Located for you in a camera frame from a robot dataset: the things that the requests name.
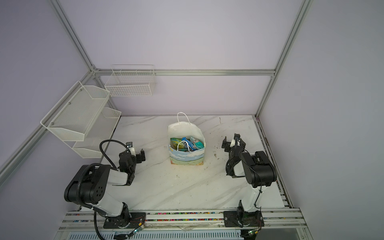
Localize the blue snack packet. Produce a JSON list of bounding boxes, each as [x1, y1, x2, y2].
[[181, 138, 196, 152]]

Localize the green candy bag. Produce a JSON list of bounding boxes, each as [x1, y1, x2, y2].
[[170, 138, 185, 151]]

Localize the white printed paper bag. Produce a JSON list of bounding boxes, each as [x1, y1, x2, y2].
[[168, 112, 206, 166]]

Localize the teal Fox's candy bag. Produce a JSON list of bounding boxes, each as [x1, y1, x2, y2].
[[190, 137, 205, 150]]

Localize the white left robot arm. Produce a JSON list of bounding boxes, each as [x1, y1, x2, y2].
[[64, 148, 146, 229]]

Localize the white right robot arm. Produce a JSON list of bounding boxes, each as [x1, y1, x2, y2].
[[222, 134, 278, 228]]

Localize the white mesh shelf upper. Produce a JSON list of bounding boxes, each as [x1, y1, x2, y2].
[[40, 81, 110, 142]]

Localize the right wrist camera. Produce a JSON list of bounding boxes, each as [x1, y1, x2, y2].
[[231, 134, 244, 147]]

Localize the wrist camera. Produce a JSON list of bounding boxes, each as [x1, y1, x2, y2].
[[231, 134, 244, 147], [126, 142, 136, 156]]

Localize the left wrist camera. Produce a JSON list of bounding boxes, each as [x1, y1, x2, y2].
[[126, 142, 136, 156]]

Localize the black corrugated cable left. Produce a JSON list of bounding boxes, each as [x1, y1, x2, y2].
[[74, 139, 130, 240]]

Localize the white wire basket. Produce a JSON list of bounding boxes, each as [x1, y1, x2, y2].
[[105, 65, 156, 97]]

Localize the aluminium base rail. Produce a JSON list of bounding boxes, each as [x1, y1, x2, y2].
[[54, 209, 313, 240]]

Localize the aluminium frame posts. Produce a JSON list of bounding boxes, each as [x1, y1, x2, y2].
[[1, 1, 313, 191]]

